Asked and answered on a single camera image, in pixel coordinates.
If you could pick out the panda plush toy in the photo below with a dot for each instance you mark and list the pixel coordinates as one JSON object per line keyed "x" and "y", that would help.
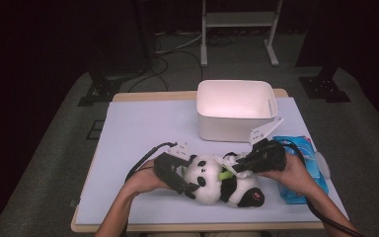
{"x": 207, "y": 184}

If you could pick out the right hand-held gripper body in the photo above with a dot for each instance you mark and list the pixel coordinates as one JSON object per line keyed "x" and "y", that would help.
{"x": 269, "y": 156}

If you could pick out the white metal stand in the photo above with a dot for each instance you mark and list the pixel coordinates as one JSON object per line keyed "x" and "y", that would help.
{"x": 238, "y": 19}

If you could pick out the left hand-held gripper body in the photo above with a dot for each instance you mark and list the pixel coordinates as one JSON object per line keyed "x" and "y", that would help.
{"x": 166, "y": 166}

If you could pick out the black stand base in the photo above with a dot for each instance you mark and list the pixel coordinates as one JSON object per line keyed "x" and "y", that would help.
{"x": 103, "y": 89}
{"x": 324, "y": 89}

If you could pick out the white wet wipe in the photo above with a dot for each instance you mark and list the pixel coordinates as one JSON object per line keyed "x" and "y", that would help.
{"x": 231, "y": 161}

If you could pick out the person's right hand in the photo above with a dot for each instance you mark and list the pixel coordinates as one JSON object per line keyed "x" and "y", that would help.
{"x": 296, "y": 176}

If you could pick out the blue wet wipe packet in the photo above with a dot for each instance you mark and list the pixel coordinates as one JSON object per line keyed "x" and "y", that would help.
{"x": 311, "y": 154}

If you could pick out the person's left hand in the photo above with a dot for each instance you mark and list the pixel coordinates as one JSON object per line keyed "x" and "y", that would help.
{"x": 144, "y": 179}

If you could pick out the wooden table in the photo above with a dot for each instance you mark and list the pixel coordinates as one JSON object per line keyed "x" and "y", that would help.
{"x": 154, "y": 96}

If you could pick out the white plastic bin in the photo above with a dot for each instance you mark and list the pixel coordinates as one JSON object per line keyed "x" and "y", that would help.
{"x": 233, "y": 98}

